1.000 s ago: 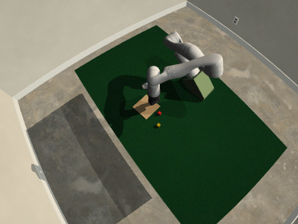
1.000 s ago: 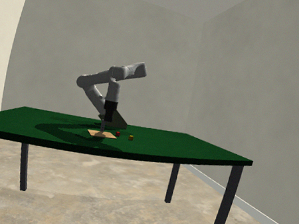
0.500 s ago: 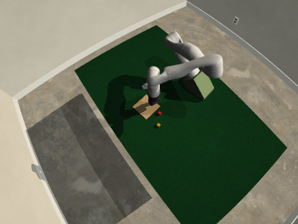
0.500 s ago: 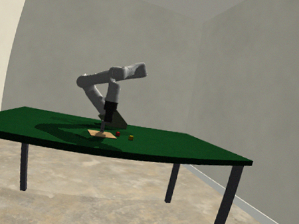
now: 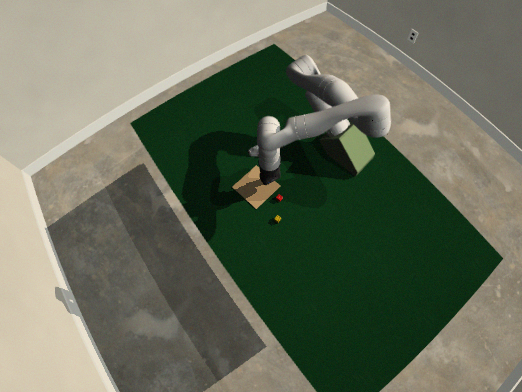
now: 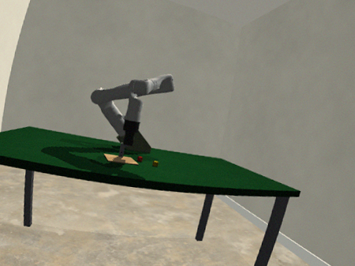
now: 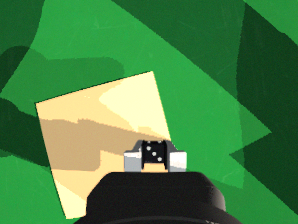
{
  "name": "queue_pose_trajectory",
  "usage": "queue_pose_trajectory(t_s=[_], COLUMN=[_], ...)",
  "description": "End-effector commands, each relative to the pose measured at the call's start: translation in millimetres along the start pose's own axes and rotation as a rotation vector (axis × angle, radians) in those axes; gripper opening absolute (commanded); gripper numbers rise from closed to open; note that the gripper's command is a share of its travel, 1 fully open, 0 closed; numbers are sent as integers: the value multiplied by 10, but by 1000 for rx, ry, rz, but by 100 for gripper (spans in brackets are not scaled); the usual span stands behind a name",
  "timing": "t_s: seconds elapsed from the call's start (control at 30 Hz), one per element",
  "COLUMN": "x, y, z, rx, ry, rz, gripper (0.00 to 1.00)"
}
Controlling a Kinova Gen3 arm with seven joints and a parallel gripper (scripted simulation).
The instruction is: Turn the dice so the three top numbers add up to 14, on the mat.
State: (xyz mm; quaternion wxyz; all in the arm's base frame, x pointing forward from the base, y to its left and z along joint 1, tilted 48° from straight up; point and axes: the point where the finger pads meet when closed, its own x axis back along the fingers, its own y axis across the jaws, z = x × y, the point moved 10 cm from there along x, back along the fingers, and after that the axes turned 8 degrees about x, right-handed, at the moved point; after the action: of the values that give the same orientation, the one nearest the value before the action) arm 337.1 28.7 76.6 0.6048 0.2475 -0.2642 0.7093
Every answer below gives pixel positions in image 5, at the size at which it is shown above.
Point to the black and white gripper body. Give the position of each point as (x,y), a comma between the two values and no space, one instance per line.
(269,172)

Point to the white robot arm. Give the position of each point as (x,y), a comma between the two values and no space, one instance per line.
(374,110)

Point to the cream square mat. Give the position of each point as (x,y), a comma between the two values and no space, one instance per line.
(251,188)

